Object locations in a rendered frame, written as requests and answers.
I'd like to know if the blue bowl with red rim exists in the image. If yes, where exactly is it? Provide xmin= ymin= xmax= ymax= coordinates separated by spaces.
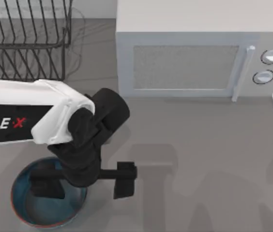
xmin=10 ymin=156 xmax=88 ymax=229

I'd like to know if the microwave oven door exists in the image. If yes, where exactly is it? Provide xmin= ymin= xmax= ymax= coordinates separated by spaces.
xmin=116 ymin=33 xmax=259 ymax=98

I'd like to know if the small round microwave knob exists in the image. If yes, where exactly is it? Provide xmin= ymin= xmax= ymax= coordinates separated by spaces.
xmin=252 ymin=70 xmax=273 ymax=85

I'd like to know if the pale microwave oven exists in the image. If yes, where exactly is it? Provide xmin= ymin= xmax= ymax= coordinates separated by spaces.
xmin=115 ymin=0 xmax=273 ymax=103

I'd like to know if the large round microwave knob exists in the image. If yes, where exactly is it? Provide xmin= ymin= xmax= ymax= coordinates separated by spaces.
xmin=260 ymin=47 xmax=273 ymax=65

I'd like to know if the dark wire dish rack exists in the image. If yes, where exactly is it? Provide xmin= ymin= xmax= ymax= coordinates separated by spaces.
xmin=0 ymin=0 xmax=73 ymax=82

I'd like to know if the pale microwave door handle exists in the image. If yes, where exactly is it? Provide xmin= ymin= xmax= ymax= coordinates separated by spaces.
xmin=231 ymin=45 xmax=256 ymax=102

